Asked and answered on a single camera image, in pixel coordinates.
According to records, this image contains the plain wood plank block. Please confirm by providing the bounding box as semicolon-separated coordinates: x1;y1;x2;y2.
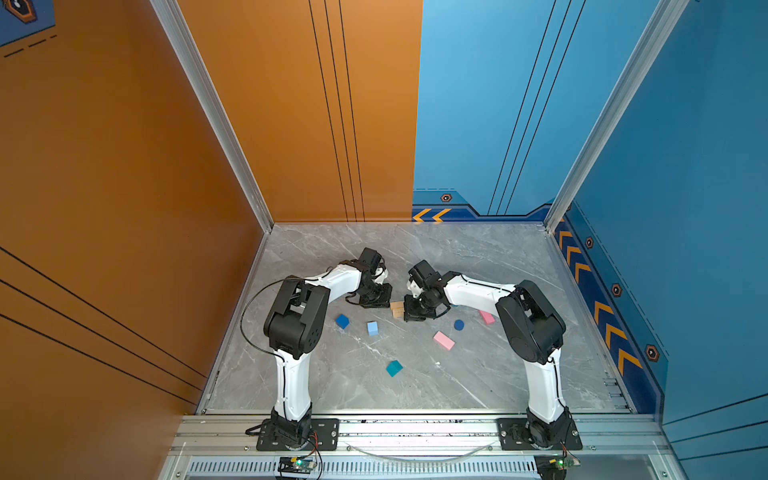
390;301;405;319

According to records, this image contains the light pink rectangular block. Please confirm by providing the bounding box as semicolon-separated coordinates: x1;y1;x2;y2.
433;331;455;351

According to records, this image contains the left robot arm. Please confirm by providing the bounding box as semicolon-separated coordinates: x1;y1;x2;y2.
263;248;392;448

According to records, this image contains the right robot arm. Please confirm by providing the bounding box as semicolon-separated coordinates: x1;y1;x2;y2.
404;260;578;449

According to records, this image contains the dark blue cube block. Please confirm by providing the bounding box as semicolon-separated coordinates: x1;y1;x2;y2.
335;314;350;330

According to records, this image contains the dark pink rectangular block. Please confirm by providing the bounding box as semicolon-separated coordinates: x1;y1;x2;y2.
480;311;496;325

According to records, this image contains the teal cube block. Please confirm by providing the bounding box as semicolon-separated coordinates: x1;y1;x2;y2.
386;360;404;377

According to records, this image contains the left green circuit board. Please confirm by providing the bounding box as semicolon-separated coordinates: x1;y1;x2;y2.
276;456;320;479

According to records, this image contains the green circuit board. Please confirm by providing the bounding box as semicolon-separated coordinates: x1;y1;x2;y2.
534;456;581;480
276;456;320;479

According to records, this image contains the right green circuit board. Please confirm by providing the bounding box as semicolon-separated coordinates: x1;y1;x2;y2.
534;456;581;480

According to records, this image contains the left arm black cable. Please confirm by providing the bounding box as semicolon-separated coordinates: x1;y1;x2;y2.
239;277;313;361

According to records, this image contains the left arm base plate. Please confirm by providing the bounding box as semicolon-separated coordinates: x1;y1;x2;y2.
256;417;340;452

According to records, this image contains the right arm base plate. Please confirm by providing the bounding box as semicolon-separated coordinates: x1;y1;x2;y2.
496;414;583;451

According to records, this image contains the aluminium front rail frame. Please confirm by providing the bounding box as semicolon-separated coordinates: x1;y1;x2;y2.
159;412;686;479

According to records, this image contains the left aluminium corner post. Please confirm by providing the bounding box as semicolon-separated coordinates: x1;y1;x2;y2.
150;0;274;235

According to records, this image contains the aluminium corner post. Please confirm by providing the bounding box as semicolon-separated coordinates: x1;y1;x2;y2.
543;0;689;235
150;0;274;235

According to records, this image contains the right aluminium corner post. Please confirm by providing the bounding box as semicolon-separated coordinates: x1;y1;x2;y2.
543;0;689;235

